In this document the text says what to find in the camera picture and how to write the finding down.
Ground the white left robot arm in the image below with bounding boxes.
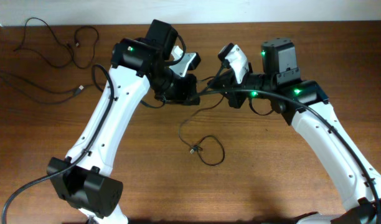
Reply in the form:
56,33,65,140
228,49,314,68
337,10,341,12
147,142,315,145
47,19,200,223

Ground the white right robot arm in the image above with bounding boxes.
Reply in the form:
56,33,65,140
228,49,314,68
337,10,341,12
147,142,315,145
211,38,381,223

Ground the black cable bundle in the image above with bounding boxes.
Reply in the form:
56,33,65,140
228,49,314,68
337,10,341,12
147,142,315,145
177,76,226,167

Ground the black USB cable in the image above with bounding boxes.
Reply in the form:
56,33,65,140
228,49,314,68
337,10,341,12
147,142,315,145
0,65,95,105
12,17,100,70

